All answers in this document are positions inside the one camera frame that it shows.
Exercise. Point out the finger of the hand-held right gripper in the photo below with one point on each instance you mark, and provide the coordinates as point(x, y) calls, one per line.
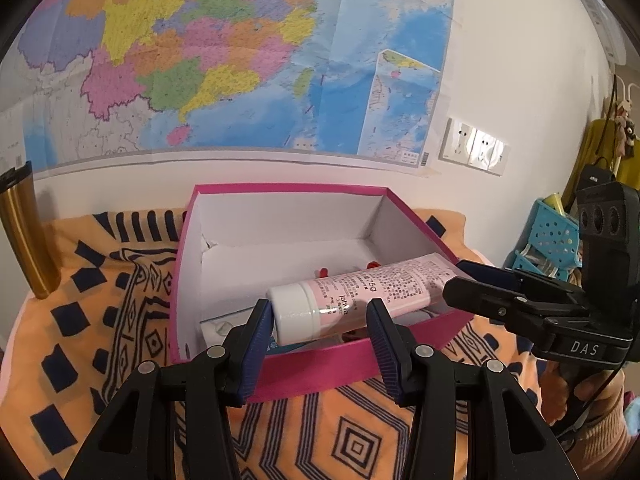
point(480, 271)
point(470, 295)

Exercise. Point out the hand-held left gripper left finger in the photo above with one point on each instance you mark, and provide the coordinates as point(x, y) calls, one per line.
point(255, 345)

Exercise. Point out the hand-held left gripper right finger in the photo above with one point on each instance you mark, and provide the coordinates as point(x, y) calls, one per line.
point(385, 355)

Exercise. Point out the white and blue medicine box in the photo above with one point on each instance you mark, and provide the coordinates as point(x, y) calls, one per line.
point(215, 327)

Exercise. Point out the pink cardboard box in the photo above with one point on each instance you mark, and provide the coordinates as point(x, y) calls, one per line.
point(310, 375)

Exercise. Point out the light pink plant-print tube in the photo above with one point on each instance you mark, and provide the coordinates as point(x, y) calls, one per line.
point(350, 290)

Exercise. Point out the person's right forearm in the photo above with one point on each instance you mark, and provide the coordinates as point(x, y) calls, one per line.
point(605, 440)

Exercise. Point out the person's right hand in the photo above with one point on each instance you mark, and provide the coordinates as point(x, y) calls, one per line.
point(555, 390)

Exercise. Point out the yellow item in basket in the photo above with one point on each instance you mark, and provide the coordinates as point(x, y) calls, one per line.
point(555, 203)

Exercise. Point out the red plastic item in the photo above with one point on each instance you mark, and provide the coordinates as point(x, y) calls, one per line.
point(322, 272)

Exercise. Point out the yellow hanging garment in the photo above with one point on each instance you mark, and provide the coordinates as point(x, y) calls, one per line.
point(600, 145)

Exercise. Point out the hanging plush toy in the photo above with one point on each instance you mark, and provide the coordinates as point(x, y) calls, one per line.
point(625, 130)

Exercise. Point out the orange patterned blanket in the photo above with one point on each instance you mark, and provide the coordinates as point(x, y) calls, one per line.
point(100, 310)

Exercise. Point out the gold thermos flask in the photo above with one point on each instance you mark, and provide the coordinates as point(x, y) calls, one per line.
point(27, 240)

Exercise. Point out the white wall socket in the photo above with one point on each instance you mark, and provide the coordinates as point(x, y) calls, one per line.
point(457, 140)
point(500, 158)
point(480, 150)

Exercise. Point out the white wall appliance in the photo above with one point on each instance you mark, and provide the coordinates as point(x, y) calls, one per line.
point(600, 25)

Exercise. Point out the colourful wall map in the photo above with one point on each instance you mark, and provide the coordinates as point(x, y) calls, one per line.
point(225, 60)

